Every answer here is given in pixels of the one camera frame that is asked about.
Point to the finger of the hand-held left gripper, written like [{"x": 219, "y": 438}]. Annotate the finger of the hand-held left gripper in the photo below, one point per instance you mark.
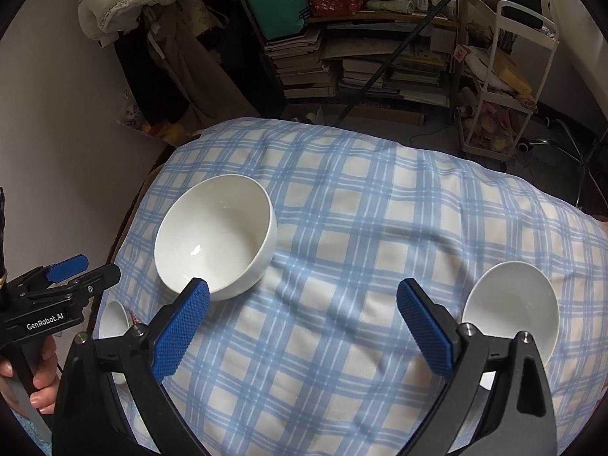
[
  {"x": 69, "y": 266},
  {"x": 95, "y": 280}
]

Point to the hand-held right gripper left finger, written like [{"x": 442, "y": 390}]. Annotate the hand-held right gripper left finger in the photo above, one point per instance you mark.
[{"x": 180, "y": 332}]

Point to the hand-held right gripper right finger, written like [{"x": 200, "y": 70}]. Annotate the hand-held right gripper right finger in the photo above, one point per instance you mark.
[{"x": 425, "y": 332}]

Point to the small red patterned bowl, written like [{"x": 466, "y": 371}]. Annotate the small red patterned bowl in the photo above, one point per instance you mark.
[{"x": 114, "y": 327}]

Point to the large red patterned bowl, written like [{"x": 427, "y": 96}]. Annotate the large red patterned bowl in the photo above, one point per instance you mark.
[{"x": 510, "y": 308}]

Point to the plain white bowl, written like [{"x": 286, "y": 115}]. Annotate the plain white bowl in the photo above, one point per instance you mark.
[{"x": 213, "y": 232}]

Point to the person's left hand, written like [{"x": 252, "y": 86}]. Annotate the person's left hand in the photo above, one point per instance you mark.
[{"x": 45, "y": 375}]

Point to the blue plaid bed sheet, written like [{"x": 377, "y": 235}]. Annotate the blue plaid bed sheet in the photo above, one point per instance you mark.
[{"x": 356, "y": 228}]

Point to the cardboard box with toys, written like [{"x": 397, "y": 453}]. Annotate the cardboard box with toys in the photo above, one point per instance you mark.
[{"x": 142, "y": 118}]

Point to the black hanging coat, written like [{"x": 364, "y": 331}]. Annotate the black hanging coat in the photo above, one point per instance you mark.
[{"x": 135, "y": 76}]

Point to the cream office chair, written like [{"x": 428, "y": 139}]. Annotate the cream office chair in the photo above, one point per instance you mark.
[{"x": 560, "y": 152}]

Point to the beige hanging coat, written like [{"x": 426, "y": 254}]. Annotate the beige hanging coat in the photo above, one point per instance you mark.
[{"x": 204, "y": 71}]

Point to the white trolley cart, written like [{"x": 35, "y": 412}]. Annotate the white trolley cart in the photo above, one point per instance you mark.
[{"x": 503, "y": 85}]

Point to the black pole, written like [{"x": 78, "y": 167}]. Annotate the black pole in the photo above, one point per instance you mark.
[{"x": 403, "y": 47}]

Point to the stack of books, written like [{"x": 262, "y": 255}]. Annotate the stack of books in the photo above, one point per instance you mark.
[{"x": 304, "y": 71}]

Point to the wooden shelf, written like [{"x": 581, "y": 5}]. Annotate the wooden shelf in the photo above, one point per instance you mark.
[{"x": 380, "y": 18}]

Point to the teal bag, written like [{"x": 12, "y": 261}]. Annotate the teal bag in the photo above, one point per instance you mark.
[{"x": 270, "y": 2}]

